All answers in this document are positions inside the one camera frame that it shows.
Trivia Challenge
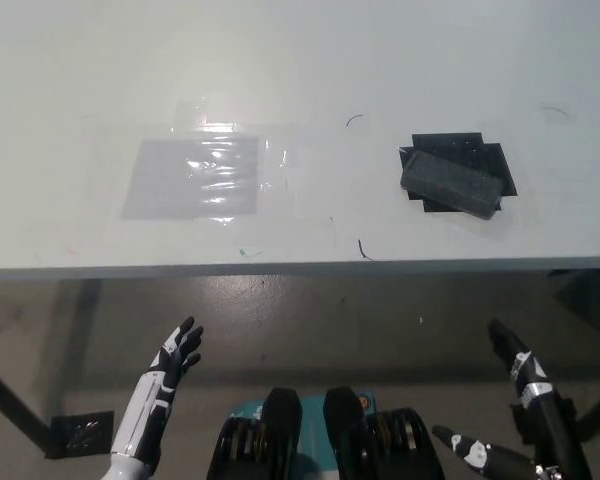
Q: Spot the black tape mark patch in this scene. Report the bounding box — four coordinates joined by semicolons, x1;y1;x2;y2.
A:
397;131;520;216

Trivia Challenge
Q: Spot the clear plastic film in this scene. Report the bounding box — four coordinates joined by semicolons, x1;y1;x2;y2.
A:
171;97;295;227

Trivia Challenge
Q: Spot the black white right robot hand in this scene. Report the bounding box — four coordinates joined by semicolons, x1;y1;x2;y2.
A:
432;319;594;480

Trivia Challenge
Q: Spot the dark grey whiteboard eraser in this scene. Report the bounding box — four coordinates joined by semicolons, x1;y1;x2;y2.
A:
398;147;504;222

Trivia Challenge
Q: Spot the grey rectangular sheet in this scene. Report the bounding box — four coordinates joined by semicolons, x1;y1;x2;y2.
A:
119;135;260;222

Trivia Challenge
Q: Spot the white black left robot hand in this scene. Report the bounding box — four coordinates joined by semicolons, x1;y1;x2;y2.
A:
110;315;205;457

